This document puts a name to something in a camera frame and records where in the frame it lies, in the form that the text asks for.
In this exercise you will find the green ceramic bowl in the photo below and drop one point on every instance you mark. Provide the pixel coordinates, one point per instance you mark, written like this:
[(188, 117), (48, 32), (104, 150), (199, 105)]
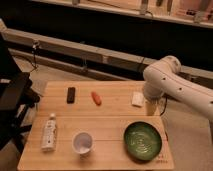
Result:
[(142, 141)]

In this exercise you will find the white tube bottle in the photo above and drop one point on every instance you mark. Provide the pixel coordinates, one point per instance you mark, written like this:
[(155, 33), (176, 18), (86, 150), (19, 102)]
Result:
[(49, 134)]

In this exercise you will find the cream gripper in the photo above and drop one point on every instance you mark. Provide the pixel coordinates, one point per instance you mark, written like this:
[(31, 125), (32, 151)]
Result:
[(151, 107)]

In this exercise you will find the white ceramic cup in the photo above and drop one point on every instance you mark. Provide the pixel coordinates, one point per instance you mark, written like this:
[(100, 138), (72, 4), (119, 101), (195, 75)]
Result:
[(82, 143)]

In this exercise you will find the orange carrot toy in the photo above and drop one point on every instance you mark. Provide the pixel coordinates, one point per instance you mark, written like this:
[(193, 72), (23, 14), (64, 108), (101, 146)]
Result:
[(96, 98)]

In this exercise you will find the black chair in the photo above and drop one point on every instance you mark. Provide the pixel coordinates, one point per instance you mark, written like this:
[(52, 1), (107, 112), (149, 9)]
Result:
[(16, 96)]

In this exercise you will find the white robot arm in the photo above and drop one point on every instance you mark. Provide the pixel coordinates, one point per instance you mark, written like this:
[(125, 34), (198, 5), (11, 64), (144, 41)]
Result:
[(162, 77)]

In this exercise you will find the black eraser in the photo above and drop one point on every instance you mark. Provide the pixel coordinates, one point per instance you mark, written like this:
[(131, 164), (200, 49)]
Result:
[(71, 95)]

